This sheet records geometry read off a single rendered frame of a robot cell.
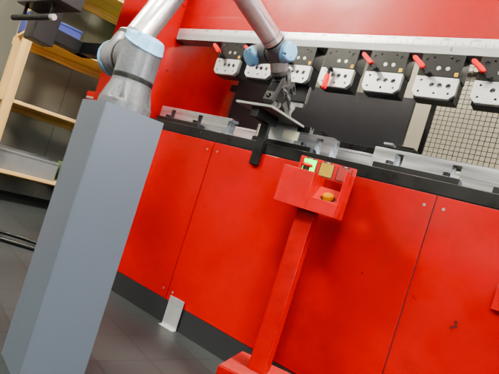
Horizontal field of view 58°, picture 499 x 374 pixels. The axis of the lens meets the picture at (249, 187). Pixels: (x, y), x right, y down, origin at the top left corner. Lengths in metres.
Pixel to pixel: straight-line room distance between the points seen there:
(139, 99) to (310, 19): 1.04
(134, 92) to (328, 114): 1.42
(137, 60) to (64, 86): 3.45
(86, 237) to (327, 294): 0.83
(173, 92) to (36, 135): 2.34
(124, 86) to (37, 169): 2.86
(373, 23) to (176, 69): 1.15
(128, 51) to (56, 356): 0.86
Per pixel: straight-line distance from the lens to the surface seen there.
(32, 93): 4.68
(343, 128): 2.44
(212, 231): 1.91
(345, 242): 1.60
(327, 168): 1.55
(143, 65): 1.32
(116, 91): 1.31
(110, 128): 1.25
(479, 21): 1.83
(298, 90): 2.01
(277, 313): 1.48
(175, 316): 2.02
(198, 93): 2.74
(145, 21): 1.51
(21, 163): 4.09
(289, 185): 1.41
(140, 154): 1.29
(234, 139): 1.94
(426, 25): 1.87
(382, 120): 2.37
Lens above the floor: 0.66
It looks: 1 degrees up
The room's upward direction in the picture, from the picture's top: 17 degrees clockwise
